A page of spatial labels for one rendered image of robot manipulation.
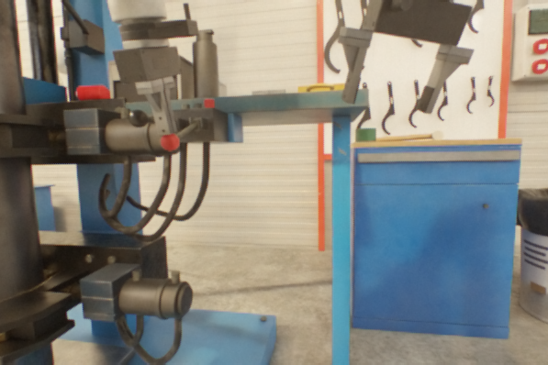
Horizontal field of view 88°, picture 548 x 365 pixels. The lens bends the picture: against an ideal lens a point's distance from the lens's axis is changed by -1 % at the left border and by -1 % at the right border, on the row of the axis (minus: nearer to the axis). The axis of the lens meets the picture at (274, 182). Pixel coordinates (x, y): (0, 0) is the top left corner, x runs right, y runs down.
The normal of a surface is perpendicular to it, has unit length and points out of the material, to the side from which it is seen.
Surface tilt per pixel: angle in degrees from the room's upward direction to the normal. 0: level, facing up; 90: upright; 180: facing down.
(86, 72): 90
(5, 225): 90
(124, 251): 90
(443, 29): 114
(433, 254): 90
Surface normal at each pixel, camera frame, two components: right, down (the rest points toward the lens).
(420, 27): 0.09, 0.49
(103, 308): -0.18, 0.11
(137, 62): -0.15, 0.44
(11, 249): 0.89, 0.03
